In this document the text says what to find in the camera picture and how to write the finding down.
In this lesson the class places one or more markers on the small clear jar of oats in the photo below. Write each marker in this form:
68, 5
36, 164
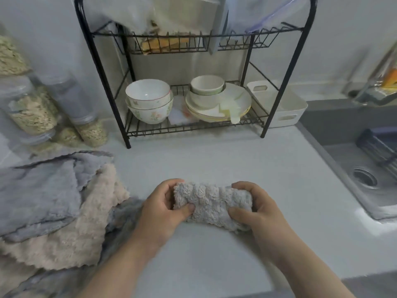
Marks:
93, 134

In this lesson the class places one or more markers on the chrome faucet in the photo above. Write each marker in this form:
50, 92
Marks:
375, 89

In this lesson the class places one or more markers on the grey kitchen sink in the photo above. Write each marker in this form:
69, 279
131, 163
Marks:
338, 158

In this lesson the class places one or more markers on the person's left hand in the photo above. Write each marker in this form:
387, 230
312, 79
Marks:
155, 217

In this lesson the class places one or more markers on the blue rimmed container lid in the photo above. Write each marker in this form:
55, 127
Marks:
257, 12

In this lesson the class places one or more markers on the yellow dish cloth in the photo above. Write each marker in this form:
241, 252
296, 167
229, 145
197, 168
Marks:
161, 44

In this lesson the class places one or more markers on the person's left forearm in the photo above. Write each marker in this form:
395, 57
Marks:
118, 273

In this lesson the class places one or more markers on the short clear plastic jar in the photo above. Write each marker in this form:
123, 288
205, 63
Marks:
66, 137

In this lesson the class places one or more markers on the pile of fluffy cloths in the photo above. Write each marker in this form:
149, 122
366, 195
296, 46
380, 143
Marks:
46, 198

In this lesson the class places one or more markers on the blue sink drain rack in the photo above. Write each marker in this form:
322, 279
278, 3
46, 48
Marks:
378, 142

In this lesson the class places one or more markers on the small bowls on plates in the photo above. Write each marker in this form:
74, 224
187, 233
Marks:
204, 119

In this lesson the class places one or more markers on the small white bowl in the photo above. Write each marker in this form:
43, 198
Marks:
203, 100
207, 83

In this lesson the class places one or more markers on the person's right hand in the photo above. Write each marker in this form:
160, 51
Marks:
273, 226

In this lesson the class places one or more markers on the pale green rice paddle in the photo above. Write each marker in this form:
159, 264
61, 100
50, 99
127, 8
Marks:
232, 110

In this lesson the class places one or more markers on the clear jar grey contents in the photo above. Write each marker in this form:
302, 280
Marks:
71, 99

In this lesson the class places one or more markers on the large clear food container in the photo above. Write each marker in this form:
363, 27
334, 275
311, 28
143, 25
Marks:
186, 12

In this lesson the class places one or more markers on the grey checked towel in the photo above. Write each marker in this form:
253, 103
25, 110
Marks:
211, 201

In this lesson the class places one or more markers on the grey plastic lid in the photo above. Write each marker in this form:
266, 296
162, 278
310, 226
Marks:
217, 34

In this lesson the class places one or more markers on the clear plastic food container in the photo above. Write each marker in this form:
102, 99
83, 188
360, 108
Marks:
124, 12

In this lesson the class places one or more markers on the white plastic basket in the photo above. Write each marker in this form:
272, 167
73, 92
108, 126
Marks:
288, 108

